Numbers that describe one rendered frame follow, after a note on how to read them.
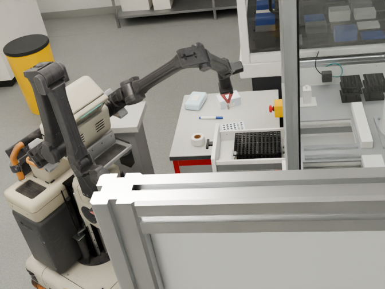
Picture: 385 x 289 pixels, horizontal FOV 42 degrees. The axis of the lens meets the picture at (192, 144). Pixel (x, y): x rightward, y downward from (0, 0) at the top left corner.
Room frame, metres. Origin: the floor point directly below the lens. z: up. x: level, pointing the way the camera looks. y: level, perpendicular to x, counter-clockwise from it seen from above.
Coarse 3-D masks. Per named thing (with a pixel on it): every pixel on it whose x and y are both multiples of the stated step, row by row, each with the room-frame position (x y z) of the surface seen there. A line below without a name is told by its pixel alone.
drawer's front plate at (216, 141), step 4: (216, 124) 2.07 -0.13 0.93; (216, 128) 2.04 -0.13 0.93; (216, 132) 2.00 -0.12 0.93; (216, 136) 1.97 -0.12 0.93; (216, 140) 1.94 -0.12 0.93; (220, 140) 2.04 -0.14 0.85; (216, 144) 1.91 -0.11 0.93; (212, 148) 1.88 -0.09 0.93; (216, 148) 1.89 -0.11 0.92; (212, 152) 1.85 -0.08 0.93; (216, 152) 1.87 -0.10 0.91; (212, 156) 1.82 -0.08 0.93; (216, 156) 1.86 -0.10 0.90; (212, 160) 1.80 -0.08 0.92; (212, 164) 1.80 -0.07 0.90; (212, 168) 1.81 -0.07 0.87; (216, 168) 1.81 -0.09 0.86; (216, 172) 1.80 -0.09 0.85
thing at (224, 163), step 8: (264, 128) 2.01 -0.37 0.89; (272, 128) 2.00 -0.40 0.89; (280, 128) 1.99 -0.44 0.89; (224, 136) 2.05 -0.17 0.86; (232, 136) 2.04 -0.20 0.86; (224, 144) 2.02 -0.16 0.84; (232, 144) 2.01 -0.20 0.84; (224, 152) 1.96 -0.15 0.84; (216, 160) 1.83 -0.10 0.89; (224, 160) 1.82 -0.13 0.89; (232, 160) 1.81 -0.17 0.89; (240, 160) 1.80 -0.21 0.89; (248, 160) 1.79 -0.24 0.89; (256, 160) 1.78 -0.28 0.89; (264, 160) 1.77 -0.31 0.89; (272, 160) 1.76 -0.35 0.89; (280, 160) 1.76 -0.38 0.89; (224, 168) 1.81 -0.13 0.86; (232, 168) 1.80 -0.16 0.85; (240, 168) 1.79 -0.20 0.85; (248, 168) 1.79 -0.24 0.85; (256, 168) 1.78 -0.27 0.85; (264, 168) 1.77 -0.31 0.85; (272, 168) 1.76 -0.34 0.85; (280, 168) 1.75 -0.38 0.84
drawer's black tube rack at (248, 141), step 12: (252, 132) 1.99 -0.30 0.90; (264, 132) 1.98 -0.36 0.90; (276, 132) 1.95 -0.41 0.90; (240, 144) 1.92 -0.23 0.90; (252, 144) 1.89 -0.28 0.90; (264, 144) 1.88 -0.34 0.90; (276, 144) 1.86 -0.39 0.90; (240, 156) 1.86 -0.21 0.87; (252, 156) 1.85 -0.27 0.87; (264, 156) 1.83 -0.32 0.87; (276, 156) 1.81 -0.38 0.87
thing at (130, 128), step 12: (132, 108) 2.65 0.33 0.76; (144, 108) 2.65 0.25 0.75; (120, 120) 2.53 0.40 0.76; (132, 120) 2.51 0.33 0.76; (120, 132) 2.46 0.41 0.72; (132, 132) 2.49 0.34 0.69; (144, 132) 2.67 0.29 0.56; (132, 144) 2.49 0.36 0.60; (144, 144) 2.61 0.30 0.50; (144, 156) 2.56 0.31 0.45; (120, 168) 2.52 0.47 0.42; (132, 168) 2.50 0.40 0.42; (144, 168) 2.51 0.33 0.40
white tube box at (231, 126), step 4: (224, 124) 2.25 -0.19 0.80; (228, 124) 2.25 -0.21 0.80; (232, 124) 2.24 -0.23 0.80; (236, 124) 2.23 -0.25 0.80; (240, 124) 2.22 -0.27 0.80; (224, 128) 2.21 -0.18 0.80; (228, 128) 2.21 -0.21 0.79; (232, 128) 2.21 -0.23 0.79; (236, 128) 2.19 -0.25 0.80; (240, 128) 2.19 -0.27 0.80; (244, 128) 2.18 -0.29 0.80
